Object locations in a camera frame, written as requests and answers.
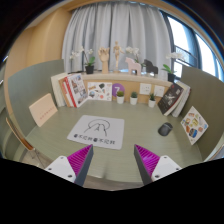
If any wooden artist mannequin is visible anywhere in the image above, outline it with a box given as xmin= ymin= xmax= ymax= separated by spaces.
xmin=111 ymin=40 xmax=126 ymax=73

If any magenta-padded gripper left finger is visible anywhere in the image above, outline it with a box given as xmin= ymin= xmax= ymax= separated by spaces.
xmin=44 ymin=143 xmax=95 ymax=187

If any beige booklet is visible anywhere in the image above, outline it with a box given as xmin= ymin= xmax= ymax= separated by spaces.
xmin=28 ymin=93 xmax=59 ymax=128

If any white wall socket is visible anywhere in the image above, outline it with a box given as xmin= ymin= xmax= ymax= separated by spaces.
xmin=153 ymin=85 xmax=166 ymax=98
xmin=139 ymin=82 xmax=152 ymax=96

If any small succulent in white pot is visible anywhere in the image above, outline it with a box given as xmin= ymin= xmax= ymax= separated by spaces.
xmin=116 ymin=90 xmax=126 ymax=105
xmin=129 ymin=91 xmax=139 ymax=106
xmin=147 ymin=92 xmax=157 ymax=109

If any light wooden ledge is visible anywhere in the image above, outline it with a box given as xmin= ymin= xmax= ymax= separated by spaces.
xmin=79 ymin=70 xmax=174 ymax=104

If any pink horse figure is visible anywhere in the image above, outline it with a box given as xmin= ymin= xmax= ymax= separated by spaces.
xmin=124 ymin=56 xmax=143 ymax=76

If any black book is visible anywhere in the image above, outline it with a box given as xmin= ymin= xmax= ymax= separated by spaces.
xmin=157 ymin=82 xmax=185 ymax=116

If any dark-framed window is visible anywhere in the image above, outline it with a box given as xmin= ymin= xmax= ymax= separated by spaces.
xmin=161 ymin=9 xmax=224 ymax=83

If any wooden hand model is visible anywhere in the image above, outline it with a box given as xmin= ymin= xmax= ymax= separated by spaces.
xmin=97 ymin=46 xmax=111 ymax=75

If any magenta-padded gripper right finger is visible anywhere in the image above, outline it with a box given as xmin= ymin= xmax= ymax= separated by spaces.
xmin=133 ymin=143 xmax=183 ymax=187

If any green divider panel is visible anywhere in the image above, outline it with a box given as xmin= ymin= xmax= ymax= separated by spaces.
xmin=7 ymin=59 xmax=65 ymax=138
xmin=179 ymin=64 xmax=224 ymax=161

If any light grey curtain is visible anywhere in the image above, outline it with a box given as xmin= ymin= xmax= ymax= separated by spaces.
xmin=61 ymin=1 xmax=173 ymax=83

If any white printed mouse pad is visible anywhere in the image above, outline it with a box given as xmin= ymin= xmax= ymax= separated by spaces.
xmin=66 ymin=114 xmax=125 ymax=150

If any white sticker card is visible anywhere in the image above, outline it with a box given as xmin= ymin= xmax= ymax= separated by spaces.
xmin=87 ymin=81 xmax=113 ymax=102

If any red-edged photo magazine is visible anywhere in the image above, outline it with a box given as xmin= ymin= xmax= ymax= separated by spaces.
xmin=59 ymin=73 xmax=89 ymax=109

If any colourful sticker sheet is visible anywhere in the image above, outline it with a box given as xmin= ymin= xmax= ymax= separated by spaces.
xmin=180 ymin=105 xmax=210 ymax=146

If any purple round disc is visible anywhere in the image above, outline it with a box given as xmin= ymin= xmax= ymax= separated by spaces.
xmin=111 ymin=83 xmax=126 ymax=98

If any dark grey horse figure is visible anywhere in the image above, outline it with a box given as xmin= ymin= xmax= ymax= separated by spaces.
xmin=143 ymin=59 xmax=159 ymax=76

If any dark grey computer mouse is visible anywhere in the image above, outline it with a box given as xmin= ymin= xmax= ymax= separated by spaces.
xmin=157 ymin=122 xmax=174 ymax=137

